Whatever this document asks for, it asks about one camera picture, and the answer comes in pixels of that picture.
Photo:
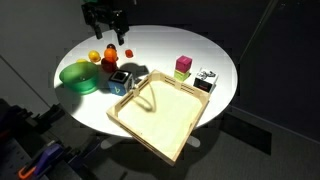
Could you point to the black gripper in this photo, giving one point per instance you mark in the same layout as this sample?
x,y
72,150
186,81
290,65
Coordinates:
x,y
106,15

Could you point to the blue number 4 block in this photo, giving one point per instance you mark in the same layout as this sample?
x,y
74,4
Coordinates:
x,y
120,83

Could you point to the pink cube block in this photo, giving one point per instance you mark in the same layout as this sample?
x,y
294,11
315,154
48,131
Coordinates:
x,y
183,63

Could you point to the lime green block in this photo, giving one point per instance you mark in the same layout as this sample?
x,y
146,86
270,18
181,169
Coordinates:
x,y
181,75

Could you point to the wooden crate tray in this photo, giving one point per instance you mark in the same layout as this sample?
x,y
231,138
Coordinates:
x,y
160,116

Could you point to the black and white block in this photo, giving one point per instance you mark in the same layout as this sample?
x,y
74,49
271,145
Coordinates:
x,y
206,80

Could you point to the dark purple plum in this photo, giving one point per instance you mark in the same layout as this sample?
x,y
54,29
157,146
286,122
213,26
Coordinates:
x,y
111,46

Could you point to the orange toy fruit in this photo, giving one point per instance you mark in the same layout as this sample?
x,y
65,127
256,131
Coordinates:
x,y
110,54

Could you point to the yellow-orange toy fruit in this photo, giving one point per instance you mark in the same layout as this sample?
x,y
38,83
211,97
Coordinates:
x,y
94,56

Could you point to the small red toy fruit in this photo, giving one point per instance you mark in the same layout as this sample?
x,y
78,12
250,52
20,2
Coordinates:
x,y
129,53

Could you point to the red toy apple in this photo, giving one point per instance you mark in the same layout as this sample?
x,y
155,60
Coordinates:
x,y
108,65

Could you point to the yellow toy lemon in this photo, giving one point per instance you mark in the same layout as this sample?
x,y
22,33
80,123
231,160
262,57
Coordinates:
x,y
81,60

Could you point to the green plastic bowl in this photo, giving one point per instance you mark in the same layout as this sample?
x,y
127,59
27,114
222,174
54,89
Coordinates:
x,y
80,77

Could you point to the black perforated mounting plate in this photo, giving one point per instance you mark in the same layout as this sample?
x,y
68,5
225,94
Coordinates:
x,y
13,156

